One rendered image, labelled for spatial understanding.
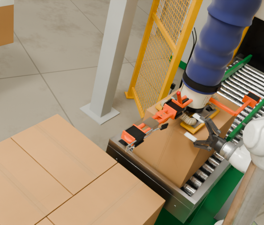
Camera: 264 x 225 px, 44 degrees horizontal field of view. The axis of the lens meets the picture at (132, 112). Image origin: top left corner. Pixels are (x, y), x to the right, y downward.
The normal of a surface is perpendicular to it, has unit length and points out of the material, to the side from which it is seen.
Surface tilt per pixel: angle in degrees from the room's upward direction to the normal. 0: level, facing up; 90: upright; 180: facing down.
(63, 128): 0
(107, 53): 90
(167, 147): 90
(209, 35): 77
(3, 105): 0
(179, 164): 90
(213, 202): 0
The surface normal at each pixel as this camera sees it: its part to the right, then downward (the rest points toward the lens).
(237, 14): 0.01, 0.71
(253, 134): -0.98, -0.17
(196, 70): -0.70, 0.07
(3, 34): 0.75, 0.54
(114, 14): -0.61, 0.38
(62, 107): 0.23, -0.75
